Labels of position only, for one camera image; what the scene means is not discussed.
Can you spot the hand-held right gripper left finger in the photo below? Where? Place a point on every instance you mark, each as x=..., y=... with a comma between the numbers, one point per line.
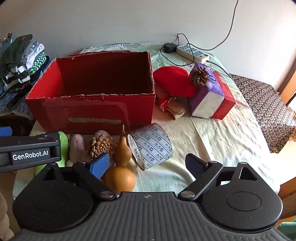
x=99, y=165

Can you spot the stack of folded clothes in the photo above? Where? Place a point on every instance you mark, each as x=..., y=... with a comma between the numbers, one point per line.
x=16, y=62

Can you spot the brown pine cone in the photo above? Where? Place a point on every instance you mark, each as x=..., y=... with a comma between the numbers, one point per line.
x=198, y=76
x=101, y=144

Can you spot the dark patterned cloth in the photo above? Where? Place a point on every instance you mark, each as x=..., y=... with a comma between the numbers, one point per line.
x=266, y=109

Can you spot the white printed tape roll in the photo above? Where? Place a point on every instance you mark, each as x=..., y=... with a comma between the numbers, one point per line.
x=157, y=143

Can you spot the purple tissue pack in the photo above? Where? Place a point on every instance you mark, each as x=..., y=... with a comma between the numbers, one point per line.
x=208, y=97

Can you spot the white power strip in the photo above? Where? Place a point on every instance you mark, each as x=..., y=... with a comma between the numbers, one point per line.
x=192, y=51

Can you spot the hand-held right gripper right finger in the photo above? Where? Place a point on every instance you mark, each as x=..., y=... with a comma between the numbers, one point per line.
x=195, y=165

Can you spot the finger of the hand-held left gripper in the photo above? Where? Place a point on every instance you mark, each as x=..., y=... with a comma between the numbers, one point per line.
x=4, y=131

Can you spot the orange-brown gourd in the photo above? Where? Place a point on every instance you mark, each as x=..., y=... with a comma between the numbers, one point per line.
x=120, y=178

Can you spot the blue checkered cloth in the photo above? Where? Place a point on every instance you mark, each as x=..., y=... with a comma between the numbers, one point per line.
x=20, y=107

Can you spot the black power adapter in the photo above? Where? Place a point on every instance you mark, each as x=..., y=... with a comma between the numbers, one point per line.
x=169, y=48

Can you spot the red cardboard box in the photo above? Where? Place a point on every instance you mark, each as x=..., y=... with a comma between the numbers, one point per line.
x=92, y=109

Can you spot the pink plush toy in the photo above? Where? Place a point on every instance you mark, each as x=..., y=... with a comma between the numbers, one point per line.
x=76, y=147

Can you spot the green plush toy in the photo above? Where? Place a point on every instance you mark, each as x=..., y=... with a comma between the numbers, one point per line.
x=63, y=141

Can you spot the red plush toy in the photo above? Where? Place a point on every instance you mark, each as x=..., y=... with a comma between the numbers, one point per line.
x=173, y=81

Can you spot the beige fabric band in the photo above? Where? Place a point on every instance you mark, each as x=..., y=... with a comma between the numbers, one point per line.
x=177, y=112

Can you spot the red carton box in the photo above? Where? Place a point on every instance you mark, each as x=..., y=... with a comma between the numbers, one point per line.
x=227, y=97

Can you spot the wooden door frame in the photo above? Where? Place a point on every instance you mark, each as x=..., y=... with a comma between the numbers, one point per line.
x=289, y=88

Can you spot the red patterned ribbon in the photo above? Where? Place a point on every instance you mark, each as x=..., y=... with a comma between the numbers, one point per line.
x=165, y=102

